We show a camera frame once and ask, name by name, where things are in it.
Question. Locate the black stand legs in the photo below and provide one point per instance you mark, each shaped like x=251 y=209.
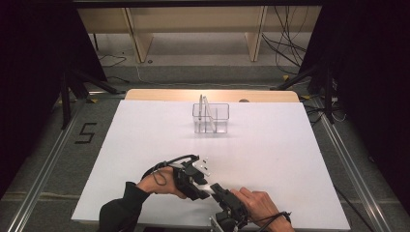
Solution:
x=328 y=96
x=66 y=103

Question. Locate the dark curtain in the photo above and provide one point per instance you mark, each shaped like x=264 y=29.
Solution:
x=374 y=96
x=32 y=80

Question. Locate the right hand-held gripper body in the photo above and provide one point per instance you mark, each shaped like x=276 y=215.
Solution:
x=233 y=209

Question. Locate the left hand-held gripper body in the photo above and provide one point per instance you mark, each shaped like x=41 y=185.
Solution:
x=185 y=174

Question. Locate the person's left hand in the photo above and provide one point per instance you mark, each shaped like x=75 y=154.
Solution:
x=161 y=183

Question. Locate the light wooden bench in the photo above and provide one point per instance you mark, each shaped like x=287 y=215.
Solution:
x=193 y=19

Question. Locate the clear plastic organizer box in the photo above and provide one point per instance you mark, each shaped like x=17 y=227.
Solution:
x=220 y=119

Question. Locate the aluminium floor rail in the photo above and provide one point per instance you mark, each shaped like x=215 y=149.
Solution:
x=351 y=167
x=42 y=174

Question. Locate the white table cover board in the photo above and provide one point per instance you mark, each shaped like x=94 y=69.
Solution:
x=274 y=154

